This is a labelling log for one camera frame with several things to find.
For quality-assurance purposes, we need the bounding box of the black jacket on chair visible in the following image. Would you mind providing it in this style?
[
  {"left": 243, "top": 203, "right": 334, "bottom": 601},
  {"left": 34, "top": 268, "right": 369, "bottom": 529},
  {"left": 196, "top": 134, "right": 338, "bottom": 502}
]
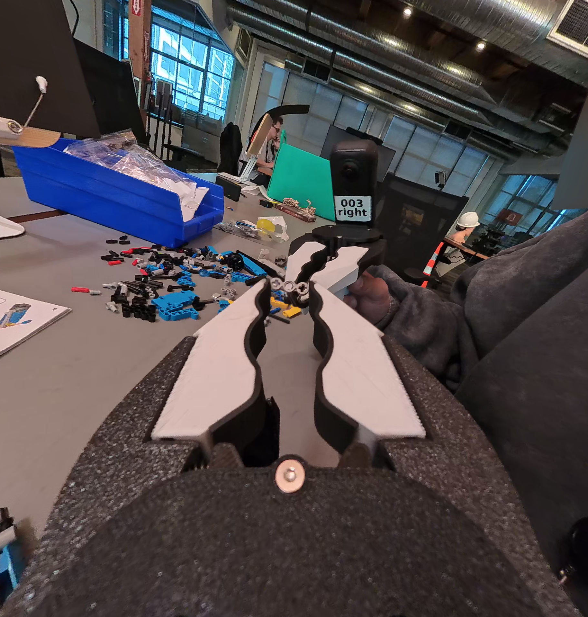
[{"left": 219, "top": 122, "right": 243, "bottom": 176}]

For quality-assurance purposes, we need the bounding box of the instruction booklet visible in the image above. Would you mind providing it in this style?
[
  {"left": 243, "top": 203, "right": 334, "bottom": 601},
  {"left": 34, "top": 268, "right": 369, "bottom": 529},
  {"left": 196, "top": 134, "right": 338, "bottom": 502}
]
[{"left": 0, "top": 286, "right": 73, "bottom": 364}]

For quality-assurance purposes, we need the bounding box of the large black panel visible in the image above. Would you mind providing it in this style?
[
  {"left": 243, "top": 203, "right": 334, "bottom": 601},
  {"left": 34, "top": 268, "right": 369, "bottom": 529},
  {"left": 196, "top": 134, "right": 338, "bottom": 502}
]
[{"left": 0, "top": 0, "right": 102, "bottom": 179}]

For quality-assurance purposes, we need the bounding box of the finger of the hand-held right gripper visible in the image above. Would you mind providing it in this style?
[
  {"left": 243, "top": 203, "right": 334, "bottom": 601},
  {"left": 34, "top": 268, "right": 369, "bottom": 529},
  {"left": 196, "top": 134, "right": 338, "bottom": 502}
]
[
  {"left": 309, "top": 247, "right": 370, "bottom": 291},
  {"left": 285, "top": 242, "right": 329, "bottom": 288}
]

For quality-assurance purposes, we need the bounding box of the green sheet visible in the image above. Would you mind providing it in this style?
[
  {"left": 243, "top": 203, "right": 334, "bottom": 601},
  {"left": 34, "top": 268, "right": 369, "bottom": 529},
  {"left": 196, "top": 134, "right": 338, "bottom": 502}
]
[{"left": 267, "top": 143, "right": 333, "bottom": 205}]

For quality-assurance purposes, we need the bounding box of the person's right hand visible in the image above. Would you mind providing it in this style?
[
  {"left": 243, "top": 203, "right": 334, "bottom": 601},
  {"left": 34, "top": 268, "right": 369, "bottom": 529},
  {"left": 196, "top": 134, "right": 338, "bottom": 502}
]
[{"left": 344, "top": 270, "right": 392, "bottom": 331}]

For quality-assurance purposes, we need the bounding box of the clear plastic bag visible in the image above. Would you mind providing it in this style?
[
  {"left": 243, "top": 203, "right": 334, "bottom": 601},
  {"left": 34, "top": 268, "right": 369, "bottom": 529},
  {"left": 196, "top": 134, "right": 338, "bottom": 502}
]
[{"left": 62, "top": 130, "right": 210, "bottom": 222}]

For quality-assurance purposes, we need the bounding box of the pile of toy brick parts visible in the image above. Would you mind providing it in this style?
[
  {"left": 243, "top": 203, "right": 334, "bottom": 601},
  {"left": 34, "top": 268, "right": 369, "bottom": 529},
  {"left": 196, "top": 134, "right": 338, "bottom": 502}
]
[{"left": 72, "top": 235, "right": 314, "bottom": 328}]

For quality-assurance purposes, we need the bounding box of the brown box with rope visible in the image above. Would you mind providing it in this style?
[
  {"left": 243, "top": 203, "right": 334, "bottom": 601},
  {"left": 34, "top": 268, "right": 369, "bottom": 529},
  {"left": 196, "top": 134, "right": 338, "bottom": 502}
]
[{"left": 273, "top": 198, "right": 319, "bottom": 223}]

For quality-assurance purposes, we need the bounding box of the thin cable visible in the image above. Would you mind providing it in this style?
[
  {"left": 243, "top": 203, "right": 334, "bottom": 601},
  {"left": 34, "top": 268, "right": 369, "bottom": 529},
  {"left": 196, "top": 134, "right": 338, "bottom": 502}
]
[{"left": 24, "top": 76, "right": 50, "bottom": 131}]

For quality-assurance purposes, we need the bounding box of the blue storage bin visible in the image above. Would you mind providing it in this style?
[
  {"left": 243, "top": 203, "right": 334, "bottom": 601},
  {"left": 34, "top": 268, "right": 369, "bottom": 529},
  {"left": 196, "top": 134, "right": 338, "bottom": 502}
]
[{"left": 12, "top": 137, "right": 225, "bottom": 247}]

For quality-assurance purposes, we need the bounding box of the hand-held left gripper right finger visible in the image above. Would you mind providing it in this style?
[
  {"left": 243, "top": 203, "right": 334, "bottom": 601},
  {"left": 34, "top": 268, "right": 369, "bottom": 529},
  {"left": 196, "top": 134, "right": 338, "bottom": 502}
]
[{"left": 308, "top": 281, "right": 427, "bottom": 462}]

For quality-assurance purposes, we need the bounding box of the blue grey brick assembly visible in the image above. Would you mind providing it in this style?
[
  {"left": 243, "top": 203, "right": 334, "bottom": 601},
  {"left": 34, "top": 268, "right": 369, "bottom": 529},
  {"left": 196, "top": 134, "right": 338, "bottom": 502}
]
[{"left": 0, "top": 506, "right": 24, "bottom": 605}]

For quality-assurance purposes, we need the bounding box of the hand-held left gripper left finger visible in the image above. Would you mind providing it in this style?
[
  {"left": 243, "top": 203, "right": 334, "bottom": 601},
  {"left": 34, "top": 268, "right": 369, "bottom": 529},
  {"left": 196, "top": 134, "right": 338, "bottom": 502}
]
[{"left": 151, "top": 279, "right": 271, "bottom": 459}]

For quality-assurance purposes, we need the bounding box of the clear bag with parts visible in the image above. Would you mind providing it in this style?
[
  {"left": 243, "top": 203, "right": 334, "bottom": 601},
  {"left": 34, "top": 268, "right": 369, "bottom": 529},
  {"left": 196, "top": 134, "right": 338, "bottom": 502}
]
[{"left": 214, "top": 217, "right": 290, "bottom": 244}]

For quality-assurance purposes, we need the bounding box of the tilted wooden board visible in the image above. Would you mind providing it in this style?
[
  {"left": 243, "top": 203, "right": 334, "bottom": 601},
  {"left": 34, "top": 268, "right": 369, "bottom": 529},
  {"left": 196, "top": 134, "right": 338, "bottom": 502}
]
[{"left": 247, "top": 113, "right": 274, "bottom": 156}]

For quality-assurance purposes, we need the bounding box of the person's torso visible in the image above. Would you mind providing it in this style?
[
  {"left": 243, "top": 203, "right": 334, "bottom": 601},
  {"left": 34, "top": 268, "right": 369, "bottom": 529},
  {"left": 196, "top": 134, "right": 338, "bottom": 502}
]
[{"left": 455, "top": 260, "right": 588, "bottom": 617}]

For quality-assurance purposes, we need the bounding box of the grey desk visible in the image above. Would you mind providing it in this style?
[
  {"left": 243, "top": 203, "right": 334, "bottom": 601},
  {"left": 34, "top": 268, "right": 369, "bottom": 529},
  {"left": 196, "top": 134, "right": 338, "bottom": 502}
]
[{"left": 0, "top": 176, "right": 420, "bottom": 555}]

